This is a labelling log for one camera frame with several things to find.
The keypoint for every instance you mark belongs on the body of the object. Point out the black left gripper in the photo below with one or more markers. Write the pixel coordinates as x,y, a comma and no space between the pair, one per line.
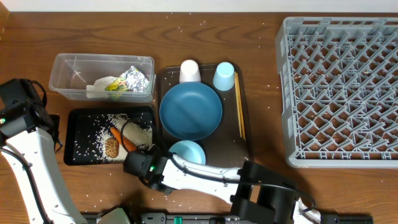
56,117

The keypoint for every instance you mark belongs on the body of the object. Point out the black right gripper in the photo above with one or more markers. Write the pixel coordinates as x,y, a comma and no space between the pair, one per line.
168,190

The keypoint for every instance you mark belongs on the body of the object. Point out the orange carrot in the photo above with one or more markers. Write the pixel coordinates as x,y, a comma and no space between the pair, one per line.
124,141

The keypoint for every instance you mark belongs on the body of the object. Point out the light blue bowl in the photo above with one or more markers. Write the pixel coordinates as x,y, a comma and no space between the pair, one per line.
190,151

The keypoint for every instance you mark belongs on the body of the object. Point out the brown food scrap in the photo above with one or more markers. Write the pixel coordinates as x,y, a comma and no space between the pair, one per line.
111,146

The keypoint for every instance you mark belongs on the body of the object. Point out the dark blue plate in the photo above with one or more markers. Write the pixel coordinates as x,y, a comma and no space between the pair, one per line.
191,111

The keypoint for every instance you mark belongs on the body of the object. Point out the white paper napkin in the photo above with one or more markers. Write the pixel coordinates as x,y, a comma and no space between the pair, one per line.
97,90

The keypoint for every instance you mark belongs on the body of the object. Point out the foil snack wrapper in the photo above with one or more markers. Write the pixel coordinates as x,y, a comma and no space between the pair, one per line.
128,83

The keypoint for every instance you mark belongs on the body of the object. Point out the white plastic cup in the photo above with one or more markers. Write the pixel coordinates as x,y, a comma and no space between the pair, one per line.
189,72

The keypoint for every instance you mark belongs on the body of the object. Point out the light blue plastic cup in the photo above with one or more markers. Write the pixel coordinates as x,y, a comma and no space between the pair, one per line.
224,76

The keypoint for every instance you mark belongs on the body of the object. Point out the wooden chopstick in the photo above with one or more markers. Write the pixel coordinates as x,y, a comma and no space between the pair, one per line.
242,117
238,103

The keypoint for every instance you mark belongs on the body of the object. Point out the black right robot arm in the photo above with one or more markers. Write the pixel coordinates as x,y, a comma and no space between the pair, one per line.
255,193

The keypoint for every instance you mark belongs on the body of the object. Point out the grey dishwasher rack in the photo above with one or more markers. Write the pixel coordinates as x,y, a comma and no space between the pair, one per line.
339,91

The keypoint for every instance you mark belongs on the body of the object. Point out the pile of rice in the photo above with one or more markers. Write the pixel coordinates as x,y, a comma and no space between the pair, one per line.
140,136

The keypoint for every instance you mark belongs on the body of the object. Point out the clear plastic bin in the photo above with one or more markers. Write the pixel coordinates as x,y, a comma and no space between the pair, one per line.
71,73

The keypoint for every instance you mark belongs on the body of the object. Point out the black plastic tray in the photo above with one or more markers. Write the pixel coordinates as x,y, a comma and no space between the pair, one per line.
81,129

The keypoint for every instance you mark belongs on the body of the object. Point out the dark brown serving tray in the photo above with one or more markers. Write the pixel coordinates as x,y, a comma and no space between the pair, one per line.
224,147

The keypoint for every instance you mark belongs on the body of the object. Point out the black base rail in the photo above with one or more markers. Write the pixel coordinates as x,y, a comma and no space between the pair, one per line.
192,218

